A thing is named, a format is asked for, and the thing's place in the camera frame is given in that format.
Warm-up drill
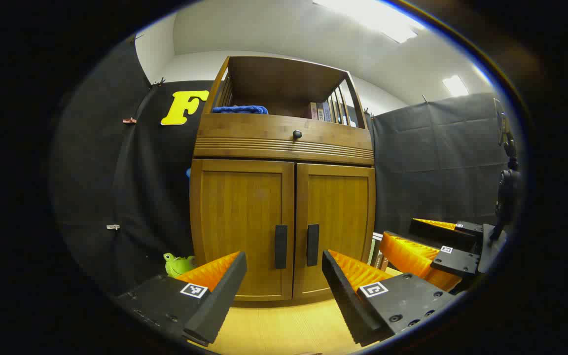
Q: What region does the black door handle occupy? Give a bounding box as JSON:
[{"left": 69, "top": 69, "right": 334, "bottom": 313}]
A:
[
  {"left": 275, "top": 225, "right": 288, "bottom": 270},
  {"left": 307, "top": 224, "right": 320, "bottom": 267}
]

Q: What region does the large ceiling light panel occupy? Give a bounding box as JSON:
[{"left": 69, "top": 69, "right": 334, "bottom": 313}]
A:
[{"left": 312, "top": 0, "right": 425, "bottom": 44}]

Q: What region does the wooden double-door shoe cabinet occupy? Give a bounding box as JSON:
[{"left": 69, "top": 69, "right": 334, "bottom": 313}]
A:
[{"left": 189, "top": 55, "right": 376, "bottom": 302}]

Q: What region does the black phone tripod stand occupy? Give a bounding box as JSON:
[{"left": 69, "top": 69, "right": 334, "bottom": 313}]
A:
[{"left": 494, "top": 99, "right": 522, "bottom": 242}]

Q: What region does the wooden cabinet door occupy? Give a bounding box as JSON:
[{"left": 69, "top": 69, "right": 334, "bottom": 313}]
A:
[
  {"left": 190, "top": 159, "right": 295, "bottom": 301},
  {"left": 293, "top": 163, "right": 376, "bottom": 299}
]

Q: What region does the wooden cabinet drawer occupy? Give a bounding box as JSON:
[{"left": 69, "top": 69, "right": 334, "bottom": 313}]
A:
[{"left": 194, "top": 114, "right": 374, "bottom": 166}]

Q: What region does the small ceiling light panel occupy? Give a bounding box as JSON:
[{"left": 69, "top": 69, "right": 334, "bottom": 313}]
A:
[{"left": 442, "top": 75, "right": 469, "bottom": 97}]

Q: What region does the white box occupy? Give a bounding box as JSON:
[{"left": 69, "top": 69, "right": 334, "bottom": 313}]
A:
[{"left": 370, "top": 232, "right": 388, "bottom": 271}]

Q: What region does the blue folded cloth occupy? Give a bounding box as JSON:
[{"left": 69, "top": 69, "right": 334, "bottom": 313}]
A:
[{"left": 211, "top": 105, "right": 269, "bottom": 115}]

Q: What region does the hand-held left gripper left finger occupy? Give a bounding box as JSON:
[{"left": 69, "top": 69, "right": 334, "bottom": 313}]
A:
[{"left": 116, "top": 250, "right": 248, "bottom": 347}]

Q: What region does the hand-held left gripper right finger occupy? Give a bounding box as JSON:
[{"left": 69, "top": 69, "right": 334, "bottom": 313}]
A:
[{"left": 321, "top": 249, "right": 457, "bottom": 347}]

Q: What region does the green frog plush toy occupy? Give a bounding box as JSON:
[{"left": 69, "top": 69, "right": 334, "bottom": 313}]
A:
[{"left": 163, "top": 252, "right": 197, "bottom": 279}]

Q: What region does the black backdrop cloth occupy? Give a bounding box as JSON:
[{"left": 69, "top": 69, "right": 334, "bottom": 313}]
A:
[
  {"left": 365, "top": 93, "right": 511, "bottom": 236},
  {"left": 50, "top": 37, "right": 215, "bottom": 296}
]

